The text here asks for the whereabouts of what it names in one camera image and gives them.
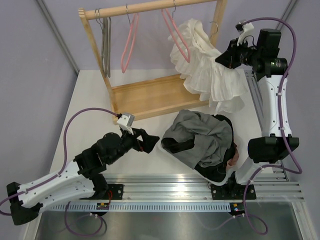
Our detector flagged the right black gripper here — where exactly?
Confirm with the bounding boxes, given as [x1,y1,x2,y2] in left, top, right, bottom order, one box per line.
[216,37,262,69]

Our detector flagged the grey pleated skirt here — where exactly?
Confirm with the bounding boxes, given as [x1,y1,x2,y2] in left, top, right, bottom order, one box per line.
[161,109,233,171]

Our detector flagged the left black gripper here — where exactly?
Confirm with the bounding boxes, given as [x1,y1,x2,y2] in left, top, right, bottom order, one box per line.
[107,125,159,165]

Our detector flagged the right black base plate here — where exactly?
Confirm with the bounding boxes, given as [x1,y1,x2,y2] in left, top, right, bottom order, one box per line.
[209,183,257,201]

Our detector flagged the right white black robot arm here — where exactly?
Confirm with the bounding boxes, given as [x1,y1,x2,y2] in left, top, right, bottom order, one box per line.
[216,28,300,198]

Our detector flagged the pink pleated skirt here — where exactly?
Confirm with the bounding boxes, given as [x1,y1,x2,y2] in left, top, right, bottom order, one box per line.
[226,143,239,170]

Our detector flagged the aluminium mounting rail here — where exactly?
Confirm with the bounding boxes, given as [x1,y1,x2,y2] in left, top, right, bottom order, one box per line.
[104,171,304,202]

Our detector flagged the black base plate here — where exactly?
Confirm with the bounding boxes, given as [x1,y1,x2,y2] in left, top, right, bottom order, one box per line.
[209,183,257,201]
[81,184,124,200]

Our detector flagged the cream white hanger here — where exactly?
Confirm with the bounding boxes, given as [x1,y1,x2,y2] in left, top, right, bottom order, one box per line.
[210,20,219,38]

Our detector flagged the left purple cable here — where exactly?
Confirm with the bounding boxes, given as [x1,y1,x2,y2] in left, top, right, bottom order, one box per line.
[0,107,121,237]

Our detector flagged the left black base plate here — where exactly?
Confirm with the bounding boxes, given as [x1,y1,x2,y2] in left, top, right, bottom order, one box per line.
[81,184,124,200]

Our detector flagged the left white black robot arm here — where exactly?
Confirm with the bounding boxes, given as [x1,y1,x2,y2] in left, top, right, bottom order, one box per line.
[6,128,160,226]

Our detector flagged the pink velvet hanger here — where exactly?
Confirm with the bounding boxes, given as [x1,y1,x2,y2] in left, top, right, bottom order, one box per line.
[161,8,191,63]
[120,4,140,74]

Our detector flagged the white slotted cable duct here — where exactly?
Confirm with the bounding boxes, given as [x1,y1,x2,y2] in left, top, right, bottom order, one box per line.
[51,201,231,213]

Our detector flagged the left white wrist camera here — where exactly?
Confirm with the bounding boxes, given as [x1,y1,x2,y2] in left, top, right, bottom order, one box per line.
[116,112,135,135]

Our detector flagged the grey metal hanger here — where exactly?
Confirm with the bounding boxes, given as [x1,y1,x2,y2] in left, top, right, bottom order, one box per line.
[98,8,112,78]
[94,8,110,78]

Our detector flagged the wooden clothes rack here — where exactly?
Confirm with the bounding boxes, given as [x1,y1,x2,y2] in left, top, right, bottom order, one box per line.
[78,0,228,125]

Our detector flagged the white ruffled skirt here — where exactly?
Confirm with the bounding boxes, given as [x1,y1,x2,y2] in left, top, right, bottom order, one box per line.
[168,18,248,113]

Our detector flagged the large black skirt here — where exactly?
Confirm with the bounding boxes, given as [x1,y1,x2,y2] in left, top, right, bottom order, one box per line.
[161,114,237,183]

